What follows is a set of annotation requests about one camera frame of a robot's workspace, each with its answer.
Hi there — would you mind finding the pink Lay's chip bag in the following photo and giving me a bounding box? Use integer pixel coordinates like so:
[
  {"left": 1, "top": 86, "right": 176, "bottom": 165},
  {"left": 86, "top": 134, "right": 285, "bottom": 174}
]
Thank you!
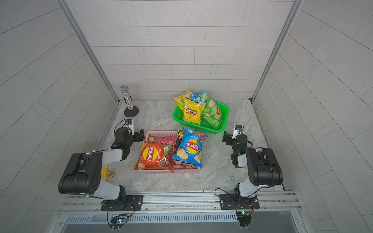
[{"left": 148, "top": 136, "right": 177, "bottom": 146}]

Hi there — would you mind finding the circuit board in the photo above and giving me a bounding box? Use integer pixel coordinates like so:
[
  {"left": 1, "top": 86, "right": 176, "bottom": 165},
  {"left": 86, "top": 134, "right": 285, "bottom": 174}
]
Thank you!
[
  {"left": 108, "top": 214, "right": 129, "bottom": 231},
  {"left": 236, "top": 212, "right": 252, "bottom": 228}
]

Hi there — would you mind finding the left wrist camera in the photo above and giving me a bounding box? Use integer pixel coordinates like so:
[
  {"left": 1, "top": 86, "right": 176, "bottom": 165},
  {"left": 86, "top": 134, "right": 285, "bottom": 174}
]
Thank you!
[{"left": 124, "top": 119, "right": 135, "bottom": 135}]

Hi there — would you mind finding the black yellow chip bag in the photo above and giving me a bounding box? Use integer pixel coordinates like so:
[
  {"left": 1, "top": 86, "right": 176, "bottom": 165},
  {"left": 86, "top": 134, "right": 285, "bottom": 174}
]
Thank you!
[{"left": 174, "top": 131, "right": 198, "bottom": 170}]

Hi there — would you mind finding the blue tomato Lay's chip bag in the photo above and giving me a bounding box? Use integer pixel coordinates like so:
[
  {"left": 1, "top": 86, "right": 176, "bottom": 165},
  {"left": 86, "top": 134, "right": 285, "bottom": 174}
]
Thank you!
[{"left": 173, "top": 126, "right": 208, "bottom": 168}]

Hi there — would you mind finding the small brass knob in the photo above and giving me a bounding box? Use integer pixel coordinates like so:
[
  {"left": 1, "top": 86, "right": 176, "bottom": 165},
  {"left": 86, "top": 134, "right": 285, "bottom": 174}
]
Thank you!
[{"left": 107, "top": 171, "right": 115, "bottom": 177}]

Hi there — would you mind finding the green plastic basket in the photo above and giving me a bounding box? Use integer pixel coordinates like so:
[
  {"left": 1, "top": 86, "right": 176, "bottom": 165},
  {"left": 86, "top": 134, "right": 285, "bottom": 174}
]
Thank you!
[{"left": 173, "top": 102, "right": 229, "bottom": 134}]

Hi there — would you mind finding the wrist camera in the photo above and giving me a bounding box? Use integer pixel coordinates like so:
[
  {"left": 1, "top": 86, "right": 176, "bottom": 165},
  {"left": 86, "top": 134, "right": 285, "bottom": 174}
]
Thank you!
[
  {"left": 124, "top": 119, "right": 135, "bottom": 135},
  {"left": 232, "top": 124, "right": 244, "bottom": 140}
]

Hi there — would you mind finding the yellow lay's chip bag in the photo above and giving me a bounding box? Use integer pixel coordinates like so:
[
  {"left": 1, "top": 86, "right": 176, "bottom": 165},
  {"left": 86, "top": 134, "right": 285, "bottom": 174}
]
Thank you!
[
  {"left": 183, "top": 98, "right": 206, "bottom": 125},
  {"left": 174, "top": 89, "right": 192, "bottom": 110}
]

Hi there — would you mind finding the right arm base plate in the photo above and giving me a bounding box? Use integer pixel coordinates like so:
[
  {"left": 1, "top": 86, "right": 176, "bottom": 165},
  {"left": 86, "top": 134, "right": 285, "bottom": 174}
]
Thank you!
[{"left": 215, "top": 189, "right": 260, "bottom": 210}]

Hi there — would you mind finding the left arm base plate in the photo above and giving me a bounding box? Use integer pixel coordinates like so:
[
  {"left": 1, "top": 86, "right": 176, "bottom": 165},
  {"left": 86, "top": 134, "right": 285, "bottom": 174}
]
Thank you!
[{"left": 101, "top": 185, "right": 144, "bottom": 212}]

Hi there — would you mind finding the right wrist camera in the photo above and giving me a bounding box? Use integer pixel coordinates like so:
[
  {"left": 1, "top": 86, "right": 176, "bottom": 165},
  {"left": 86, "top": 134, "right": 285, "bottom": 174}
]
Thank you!
[{"left": 232, "top": 124, "right": 244, "bottom": 140}]

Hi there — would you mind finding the light blue Lay's chip bag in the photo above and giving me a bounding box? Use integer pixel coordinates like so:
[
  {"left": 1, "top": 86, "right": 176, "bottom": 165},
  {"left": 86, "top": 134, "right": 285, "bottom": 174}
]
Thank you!
[{"left": 190, "top": 91, "right": 208, "bottom": 103}]

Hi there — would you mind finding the yellow triangular stand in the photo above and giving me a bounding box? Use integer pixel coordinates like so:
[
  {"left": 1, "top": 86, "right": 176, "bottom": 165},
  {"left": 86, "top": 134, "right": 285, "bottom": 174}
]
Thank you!
[{"left": 101, "top": 165, "right": 110, "bottom": 181}]

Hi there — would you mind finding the red Lay's chip bag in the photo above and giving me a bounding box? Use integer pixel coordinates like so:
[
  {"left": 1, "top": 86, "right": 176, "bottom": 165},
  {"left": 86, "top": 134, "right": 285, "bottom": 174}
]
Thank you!
[{"left": 134, "top": 140, "right": 175, "bottom": 173}]

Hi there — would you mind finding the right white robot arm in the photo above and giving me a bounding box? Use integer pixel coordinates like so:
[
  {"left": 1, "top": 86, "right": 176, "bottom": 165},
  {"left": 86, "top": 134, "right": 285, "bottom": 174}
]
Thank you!
[{"left": 222, "top": 131, "right": 283, "bottom": 200}]

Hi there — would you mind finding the left circuit board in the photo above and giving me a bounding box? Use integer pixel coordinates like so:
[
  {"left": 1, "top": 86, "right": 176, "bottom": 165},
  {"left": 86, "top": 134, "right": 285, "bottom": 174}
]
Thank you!
[{"left": 108, "top": 214, "right": 129, "bottom": 231}]

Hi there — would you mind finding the pink plastic basket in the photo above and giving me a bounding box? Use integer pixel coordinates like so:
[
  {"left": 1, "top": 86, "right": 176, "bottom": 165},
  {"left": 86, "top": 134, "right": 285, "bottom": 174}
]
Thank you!
[{"left": 140, "top": 131, "right": 201, "bottom": 174}]

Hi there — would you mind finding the green Lay's chip bag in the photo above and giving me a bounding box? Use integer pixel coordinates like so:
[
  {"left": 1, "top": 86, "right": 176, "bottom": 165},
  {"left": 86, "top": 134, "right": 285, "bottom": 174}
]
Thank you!
[{"left": 202, "top": 97, "right": 223, "bottom": 129}]

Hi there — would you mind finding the right circuit board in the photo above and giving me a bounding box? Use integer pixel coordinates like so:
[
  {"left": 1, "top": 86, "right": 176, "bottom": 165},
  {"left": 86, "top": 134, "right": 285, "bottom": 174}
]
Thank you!
[{"left": 236, "top": 212, "right": 252, "bottom": 228}]

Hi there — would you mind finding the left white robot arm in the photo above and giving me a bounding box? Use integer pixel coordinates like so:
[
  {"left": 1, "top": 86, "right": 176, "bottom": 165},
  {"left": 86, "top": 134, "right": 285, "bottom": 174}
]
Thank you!
[{"left": 58, "top": 127, "right": 145, "bottom": 201}]

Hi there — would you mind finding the yellow Lay's chip bag front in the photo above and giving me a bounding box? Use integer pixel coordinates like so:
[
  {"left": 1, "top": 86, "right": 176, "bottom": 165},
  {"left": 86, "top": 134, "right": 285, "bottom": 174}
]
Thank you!
[{"left": 174, "top": 89, "right": 192, "bottom": 110}]

